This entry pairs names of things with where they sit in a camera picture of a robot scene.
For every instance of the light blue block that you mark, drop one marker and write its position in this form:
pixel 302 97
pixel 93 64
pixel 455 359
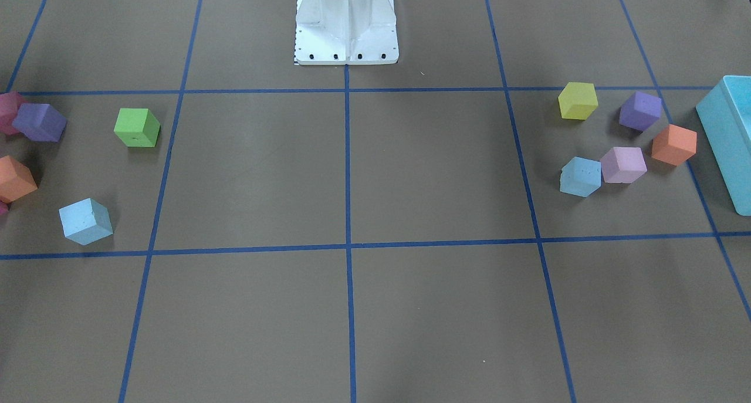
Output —
pixel 85 221
pixel 581 177

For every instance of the yellow foam block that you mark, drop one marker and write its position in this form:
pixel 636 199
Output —
pixel 578 100

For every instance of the pink lilac foam block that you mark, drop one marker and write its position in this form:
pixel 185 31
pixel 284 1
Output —
pixel 623 165

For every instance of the green foam block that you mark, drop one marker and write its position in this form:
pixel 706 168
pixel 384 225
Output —
pixel 137 127

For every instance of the light blue plastic bin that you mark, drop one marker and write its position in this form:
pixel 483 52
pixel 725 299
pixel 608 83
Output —
pixel 725 116

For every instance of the magenta block near purple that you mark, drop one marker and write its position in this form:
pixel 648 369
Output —
pixel 10 103

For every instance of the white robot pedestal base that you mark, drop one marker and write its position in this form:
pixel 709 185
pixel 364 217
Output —
pixel 346 32

